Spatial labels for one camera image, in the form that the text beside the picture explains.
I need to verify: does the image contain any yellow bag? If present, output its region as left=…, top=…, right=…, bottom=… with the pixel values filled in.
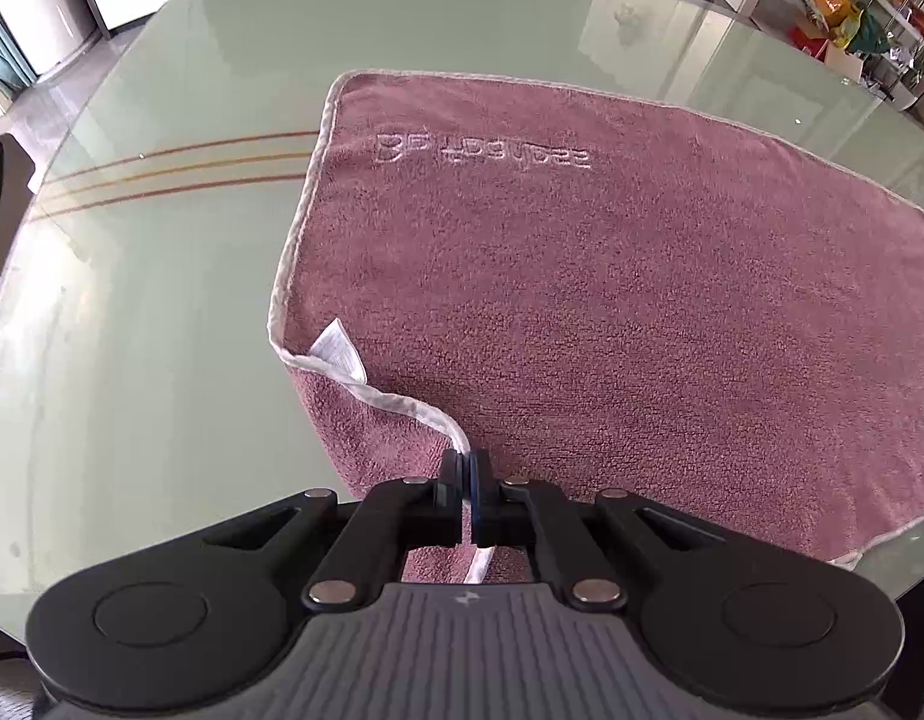
left=809, top=0, right=862, bottom=47

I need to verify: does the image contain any red box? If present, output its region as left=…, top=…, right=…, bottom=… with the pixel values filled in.
left=788, top=24, right=828, bottom=59

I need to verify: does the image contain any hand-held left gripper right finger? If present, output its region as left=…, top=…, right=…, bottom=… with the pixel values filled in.
left=469, top=450, right=727, bottom=612

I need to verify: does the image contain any black chair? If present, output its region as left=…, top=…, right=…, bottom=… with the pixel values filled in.
left=0, top=133, right=37, bottom=242

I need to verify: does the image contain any white wire shelf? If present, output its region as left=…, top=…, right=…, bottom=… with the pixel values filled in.
left=865, top=0, right=924, bottom=112

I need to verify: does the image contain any teal cloth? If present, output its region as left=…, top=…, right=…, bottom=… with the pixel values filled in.
left=0, top=0, right=40, bottom=91

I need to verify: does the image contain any green bag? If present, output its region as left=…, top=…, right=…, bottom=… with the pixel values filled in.
left=844, top=7, right=892, bottom=55

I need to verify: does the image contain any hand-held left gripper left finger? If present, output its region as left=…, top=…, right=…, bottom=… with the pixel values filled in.
left=203, top=450, right=473, bottom=612

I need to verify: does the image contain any cardboard box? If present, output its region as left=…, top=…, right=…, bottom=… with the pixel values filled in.
left=822, top=41, right=873, bottom=85

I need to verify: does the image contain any pink towel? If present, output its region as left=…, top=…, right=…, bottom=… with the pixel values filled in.
left=267, top=69, right=924, bottom=586

